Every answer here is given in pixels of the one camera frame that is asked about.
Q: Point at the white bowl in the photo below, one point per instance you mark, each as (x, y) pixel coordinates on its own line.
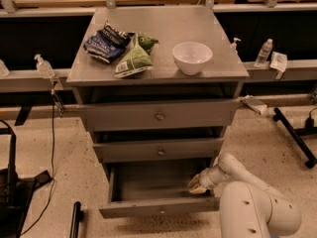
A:
(191, 57)

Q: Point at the small pump bottle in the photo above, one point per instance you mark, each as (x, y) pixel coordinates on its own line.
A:
(235, 44)

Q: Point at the grey top drawer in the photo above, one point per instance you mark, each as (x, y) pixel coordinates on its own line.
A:
(158, 115)

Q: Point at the black equipment stand left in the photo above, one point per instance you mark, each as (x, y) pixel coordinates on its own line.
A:
(16, 193)

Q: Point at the grey bottom drawer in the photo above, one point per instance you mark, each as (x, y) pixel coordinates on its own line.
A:
(156, 188)

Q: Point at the grey three-drawer cabinet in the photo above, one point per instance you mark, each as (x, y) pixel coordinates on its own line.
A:
(94, 82)

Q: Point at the black stand base right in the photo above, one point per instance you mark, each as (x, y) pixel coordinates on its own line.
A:
(297, 134)

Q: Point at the crumpled packet on rail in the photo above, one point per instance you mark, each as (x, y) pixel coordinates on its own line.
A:
(255, 104)

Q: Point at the clear sanitizer bottle left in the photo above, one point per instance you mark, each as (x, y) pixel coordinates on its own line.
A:
(44, 67)

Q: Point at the black bar on floor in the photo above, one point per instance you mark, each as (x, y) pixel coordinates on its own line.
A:
(77, 217)

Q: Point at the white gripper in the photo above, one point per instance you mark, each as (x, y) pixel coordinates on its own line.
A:
(206, 180)

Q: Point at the grey drawer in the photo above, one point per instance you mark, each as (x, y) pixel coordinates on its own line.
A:
(158, 150)
(156, 188)
(158, 115)

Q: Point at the green chip bag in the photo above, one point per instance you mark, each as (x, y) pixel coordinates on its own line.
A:
(138, 58)

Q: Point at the grey middle drawer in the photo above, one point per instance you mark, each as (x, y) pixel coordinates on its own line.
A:
(158, 150)

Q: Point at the clear water bottle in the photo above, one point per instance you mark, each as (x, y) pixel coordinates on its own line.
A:
(264, 53)

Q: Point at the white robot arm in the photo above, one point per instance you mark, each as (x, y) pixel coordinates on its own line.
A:
(249, 207)

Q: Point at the white paper packet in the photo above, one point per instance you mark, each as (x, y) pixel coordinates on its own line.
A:
(278, 62)

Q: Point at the blue chip bag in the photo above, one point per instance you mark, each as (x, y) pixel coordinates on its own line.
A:
(107, 44)

